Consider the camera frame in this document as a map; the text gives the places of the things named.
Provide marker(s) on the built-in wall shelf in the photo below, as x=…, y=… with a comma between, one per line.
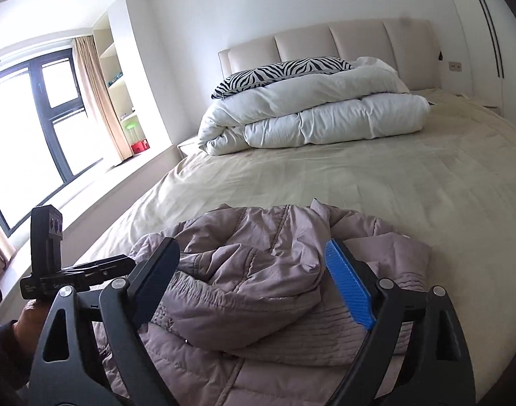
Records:
x=122, y=72

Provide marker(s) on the wall socket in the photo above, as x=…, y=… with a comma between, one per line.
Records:
x=455, y=66

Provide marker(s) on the white folded duvet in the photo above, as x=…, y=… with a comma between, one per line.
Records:
x=317, y=118

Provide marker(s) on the zebra print pillow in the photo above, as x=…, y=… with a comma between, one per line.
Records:
x=283, y=72

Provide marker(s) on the low white bedside cabinet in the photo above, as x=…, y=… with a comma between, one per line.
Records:
x=480, y=102

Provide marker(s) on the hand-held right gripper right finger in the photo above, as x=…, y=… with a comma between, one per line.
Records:
x=351, y=287

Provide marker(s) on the beige bed with padded headboard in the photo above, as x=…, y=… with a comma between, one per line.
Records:
x=368, y=169

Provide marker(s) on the beige curtain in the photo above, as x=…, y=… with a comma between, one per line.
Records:
x=101, y=93

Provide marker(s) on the dark framed window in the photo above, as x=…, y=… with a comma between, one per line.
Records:
x=50, y=114

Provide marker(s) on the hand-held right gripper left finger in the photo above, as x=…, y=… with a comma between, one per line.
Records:
x=150, y=292

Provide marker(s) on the red box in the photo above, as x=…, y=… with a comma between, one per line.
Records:
x=140, y=147

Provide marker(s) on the white nightstand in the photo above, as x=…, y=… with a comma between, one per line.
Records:
x=188, y=148

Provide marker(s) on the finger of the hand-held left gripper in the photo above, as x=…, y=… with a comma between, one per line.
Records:
x=105, y=268

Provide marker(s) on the green lamp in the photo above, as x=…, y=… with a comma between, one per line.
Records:
x=130, y=129

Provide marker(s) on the person's left forearm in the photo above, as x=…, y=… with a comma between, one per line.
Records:
x=4, y=368

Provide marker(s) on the mauve quilted down jacket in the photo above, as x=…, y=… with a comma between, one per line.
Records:
x=249, y=296

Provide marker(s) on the person's left hand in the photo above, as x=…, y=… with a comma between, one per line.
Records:
x=29, y=327

